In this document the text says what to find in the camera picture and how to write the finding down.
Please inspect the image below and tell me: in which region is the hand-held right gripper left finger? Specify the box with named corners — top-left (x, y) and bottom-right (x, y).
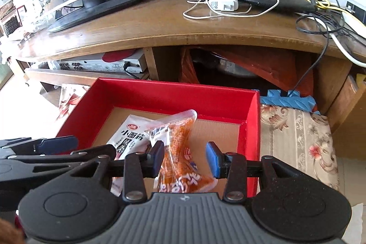
top-left (67, 141), bottom-right (166, 203)

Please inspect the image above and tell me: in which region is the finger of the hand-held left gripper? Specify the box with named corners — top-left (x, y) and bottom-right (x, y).
top-left (8, 145), bottom-right (117, 173)
top-left (6, 136), bottom-right (79, 155)

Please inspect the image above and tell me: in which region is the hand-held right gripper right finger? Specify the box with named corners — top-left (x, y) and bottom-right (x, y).
top-left (206, 142), bottom-right (290, 203)

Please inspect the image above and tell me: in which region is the orange snack packet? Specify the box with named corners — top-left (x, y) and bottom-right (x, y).
top-left (145, 110), bottom-right (218, 193)

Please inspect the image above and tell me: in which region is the red cardboard box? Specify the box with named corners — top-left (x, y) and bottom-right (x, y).
top-left (56, 78), bottom-right (261, 199)

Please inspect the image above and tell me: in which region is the white snack packet red label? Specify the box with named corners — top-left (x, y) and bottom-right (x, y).
top-left (107, 115), bottom-right (161, 197)

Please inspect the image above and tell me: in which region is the printed plastic bag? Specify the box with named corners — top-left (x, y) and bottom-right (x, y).
top-left (57, 83), bottom-right (92, 120)

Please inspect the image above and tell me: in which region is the floral patterned cloth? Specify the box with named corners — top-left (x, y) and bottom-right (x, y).
top-left (259, 102), bottom-right (340, 191)

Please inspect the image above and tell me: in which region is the silver media player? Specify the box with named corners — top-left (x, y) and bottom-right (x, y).
top-left (47, 49), bottom-right (148, 73)

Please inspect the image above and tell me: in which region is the blue foam mat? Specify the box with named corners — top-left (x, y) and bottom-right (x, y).
top-left (259, 89), bottom-right (321, 113)

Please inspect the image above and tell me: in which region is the red round disc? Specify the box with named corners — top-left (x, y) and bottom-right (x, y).
top-left (103, 50), bottom-right (135, 62)

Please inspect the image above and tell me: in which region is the orange plastic bag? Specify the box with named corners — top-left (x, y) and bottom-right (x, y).
top-left (180, 45), bottom-right (315, 96)

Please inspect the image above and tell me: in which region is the wooden cabinet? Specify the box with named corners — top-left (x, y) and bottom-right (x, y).
top-left (8, 0), bottom-right (366, 144)

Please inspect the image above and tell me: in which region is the white plug charger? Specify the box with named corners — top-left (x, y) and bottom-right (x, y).
top-left (209, 0), bottom-right (239, 12)

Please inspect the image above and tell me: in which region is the small picture frame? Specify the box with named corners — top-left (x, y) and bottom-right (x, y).
top-left (16, 5), bottom-right (28, 28)

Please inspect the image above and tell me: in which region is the black power cable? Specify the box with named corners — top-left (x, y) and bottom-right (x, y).
top-left (286, 0), bottom-right (366, 97)

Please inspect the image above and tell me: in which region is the black wall adapter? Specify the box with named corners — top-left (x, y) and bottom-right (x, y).
top-left (346, 0), bottom-right (366, 24)

